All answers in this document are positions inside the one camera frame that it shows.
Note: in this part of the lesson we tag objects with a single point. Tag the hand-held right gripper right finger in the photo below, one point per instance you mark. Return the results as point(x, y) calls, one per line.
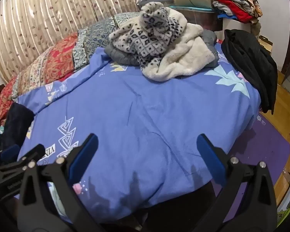
point(211, 160)

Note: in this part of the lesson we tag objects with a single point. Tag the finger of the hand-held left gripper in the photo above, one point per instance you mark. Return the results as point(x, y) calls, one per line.
point(35, 151)
point(11, 150)

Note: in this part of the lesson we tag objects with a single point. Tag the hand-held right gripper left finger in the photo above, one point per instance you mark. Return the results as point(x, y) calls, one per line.
point(85, 156)

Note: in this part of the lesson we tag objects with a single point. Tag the cream patterned fleece garment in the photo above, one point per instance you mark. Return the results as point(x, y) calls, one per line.
point(178, 60)

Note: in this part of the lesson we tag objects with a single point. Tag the pile of folded clothes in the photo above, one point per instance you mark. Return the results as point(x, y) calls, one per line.
point(236, 2)

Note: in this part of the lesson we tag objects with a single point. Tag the dark navy fleece garment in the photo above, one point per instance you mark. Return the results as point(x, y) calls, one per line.
point(17, 123)

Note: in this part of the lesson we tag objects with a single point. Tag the purple floor mat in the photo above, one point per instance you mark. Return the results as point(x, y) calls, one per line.
point(263, 149)

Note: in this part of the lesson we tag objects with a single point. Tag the blue printed bed sheet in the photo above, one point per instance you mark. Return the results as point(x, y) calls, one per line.
point(135, 116)

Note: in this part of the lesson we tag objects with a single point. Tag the patchwork floral quilt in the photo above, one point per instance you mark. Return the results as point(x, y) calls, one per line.
point(58, 60)

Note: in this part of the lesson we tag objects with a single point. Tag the black garment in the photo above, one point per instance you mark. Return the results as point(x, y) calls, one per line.
point(251, 65)

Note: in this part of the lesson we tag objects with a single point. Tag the grey padded jacket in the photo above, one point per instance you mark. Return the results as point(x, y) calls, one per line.
point(118, 55)

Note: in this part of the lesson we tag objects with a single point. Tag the cardboard box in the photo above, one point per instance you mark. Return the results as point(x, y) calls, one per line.
point(265, 43)

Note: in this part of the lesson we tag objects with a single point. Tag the white cabinet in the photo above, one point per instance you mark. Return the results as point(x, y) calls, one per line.
point(239, 26)

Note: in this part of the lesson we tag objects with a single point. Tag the beige leaf print curtain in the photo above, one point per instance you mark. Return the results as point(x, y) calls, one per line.
point(38, 12)

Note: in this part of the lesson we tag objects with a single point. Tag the storage box with teal lid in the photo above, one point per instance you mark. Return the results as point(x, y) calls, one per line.
point(195, 8)

